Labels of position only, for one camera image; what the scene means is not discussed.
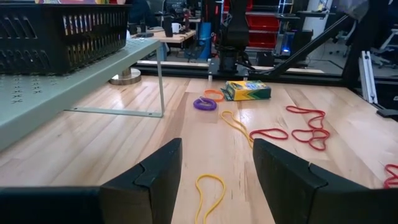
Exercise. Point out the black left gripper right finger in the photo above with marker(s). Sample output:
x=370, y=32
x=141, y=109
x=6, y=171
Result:
x=295, y=193

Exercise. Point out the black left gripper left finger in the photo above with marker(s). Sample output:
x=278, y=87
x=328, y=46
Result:
x=140, y=199

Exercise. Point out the yellow rubber band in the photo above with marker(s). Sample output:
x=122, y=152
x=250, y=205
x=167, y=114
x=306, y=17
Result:
x=237, y=126
x=211, y=175

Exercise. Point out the black plastic mesh basket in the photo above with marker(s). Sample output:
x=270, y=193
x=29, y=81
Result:
x=62, y=37

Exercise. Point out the wooden desk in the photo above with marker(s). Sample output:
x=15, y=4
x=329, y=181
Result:
x=174, y=39

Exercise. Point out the red rubber band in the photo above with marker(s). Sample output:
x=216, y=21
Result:
x=388, y=166
x=314, y=129
x=250, y=134

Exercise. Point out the yellow blue green Crayola box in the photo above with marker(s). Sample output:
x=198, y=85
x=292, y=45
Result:
x=248, y=91

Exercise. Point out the orange rubber band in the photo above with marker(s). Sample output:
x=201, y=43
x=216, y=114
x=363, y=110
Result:
x=213, y=90

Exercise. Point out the silver aluminium profile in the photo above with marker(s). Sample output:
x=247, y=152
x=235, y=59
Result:
x=368, y=77

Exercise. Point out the red storage bin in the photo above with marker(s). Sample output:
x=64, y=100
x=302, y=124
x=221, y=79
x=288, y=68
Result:
x=262, y=28

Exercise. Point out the blue container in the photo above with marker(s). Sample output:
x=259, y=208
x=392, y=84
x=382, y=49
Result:
x=205, y=40

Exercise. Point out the white mug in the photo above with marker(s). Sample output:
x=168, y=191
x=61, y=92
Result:
x=176, y=28

